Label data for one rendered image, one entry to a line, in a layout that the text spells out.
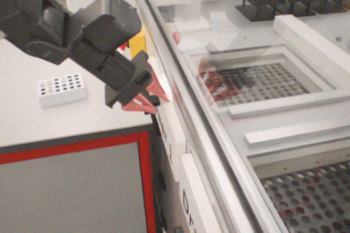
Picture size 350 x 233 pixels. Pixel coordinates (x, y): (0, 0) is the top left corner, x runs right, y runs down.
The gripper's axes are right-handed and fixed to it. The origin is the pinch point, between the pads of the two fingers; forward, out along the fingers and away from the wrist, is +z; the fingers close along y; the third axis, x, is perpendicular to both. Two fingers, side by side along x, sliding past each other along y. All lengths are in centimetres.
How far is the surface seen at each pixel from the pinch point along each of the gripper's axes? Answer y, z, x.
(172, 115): 1.5, 0.6, -4.6
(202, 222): 1.3, 0.7, -25.4
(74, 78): -23.6, -4.1, 32.6
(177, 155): -1.1, 2.9, -11.0
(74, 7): -24, -8, 83
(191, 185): 1.4, 0.4, -19.8
